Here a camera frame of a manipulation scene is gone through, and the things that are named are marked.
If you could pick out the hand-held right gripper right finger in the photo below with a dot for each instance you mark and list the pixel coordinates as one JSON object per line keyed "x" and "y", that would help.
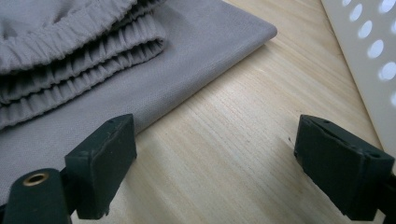
{"x": 342, "y": 168}

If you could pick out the grey pants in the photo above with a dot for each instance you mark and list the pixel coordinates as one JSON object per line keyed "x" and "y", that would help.
{"x": 186, "y": 62}

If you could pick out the white perforated plastic basket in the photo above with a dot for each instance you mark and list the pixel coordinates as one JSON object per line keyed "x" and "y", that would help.
{"x": 342, "y": 40}

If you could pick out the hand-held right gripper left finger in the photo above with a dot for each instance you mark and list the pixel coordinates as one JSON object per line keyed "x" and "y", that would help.
{"x": 102, "y": 168}

